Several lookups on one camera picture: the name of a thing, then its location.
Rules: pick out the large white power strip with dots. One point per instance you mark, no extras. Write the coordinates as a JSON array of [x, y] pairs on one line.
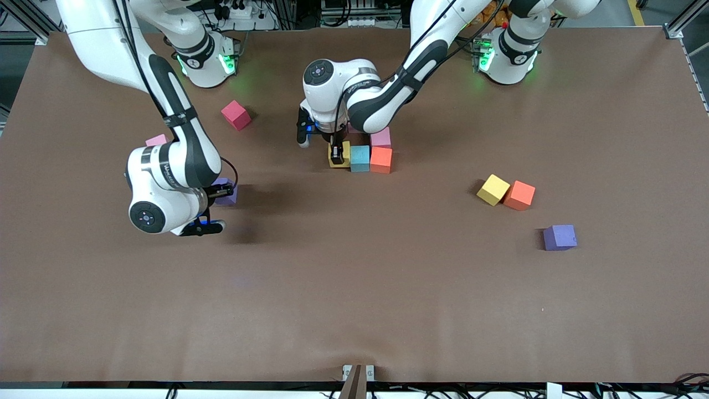
[[249, 23]]

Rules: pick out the bag of orange fruits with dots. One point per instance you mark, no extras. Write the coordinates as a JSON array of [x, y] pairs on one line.
[[488, 16]]

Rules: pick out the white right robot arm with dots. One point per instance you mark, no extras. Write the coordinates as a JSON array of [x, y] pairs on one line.
[[99, 44]]

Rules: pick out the orange foam block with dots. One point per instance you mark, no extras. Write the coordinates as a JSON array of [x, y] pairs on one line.
[[381, 159], [519, 195]]

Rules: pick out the aluminium frame profile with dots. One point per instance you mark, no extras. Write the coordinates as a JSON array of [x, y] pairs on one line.
[[42, 40], [673, 32]]

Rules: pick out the grey bracket with brown post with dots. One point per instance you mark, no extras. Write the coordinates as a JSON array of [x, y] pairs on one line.
[[357, 382]]

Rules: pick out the small white power strip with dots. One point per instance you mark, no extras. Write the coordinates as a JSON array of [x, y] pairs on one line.
[[364, 22]]

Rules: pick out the white paper tag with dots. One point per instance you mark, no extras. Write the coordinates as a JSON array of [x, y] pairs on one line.
[[554, 390]]

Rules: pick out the red foam block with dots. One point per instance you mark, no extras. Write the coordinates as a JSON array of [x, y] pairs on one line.
[[235, 113]]

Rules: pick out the purple foam block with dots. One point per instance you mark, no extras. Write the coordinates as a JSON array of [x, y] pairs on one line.
[[230, 201], [559, 237]]

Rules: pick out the cyan foam block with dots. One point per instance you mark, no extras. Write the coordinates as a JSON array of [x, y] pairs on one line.
[[360, 158]]

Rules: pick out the yellow foam block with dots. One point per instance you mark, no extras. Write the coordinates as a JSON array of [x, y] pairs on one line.
[[493, 189], [347, 155]]

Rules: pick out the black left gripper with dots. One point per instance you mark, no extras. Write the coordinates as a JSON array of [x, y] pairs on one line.
[[336, 149]]

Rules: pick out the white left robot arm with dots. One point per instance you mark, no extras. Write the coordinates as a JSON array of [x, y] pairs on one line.
[[327, 97]]

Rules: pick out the dark equipment rack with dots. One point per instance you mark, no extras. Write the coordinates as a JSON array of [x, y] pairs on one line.
[[388, 8]]

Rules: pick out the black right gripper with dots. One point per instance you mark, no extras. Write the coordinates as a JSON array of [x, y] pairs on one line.
[[217, 192]]

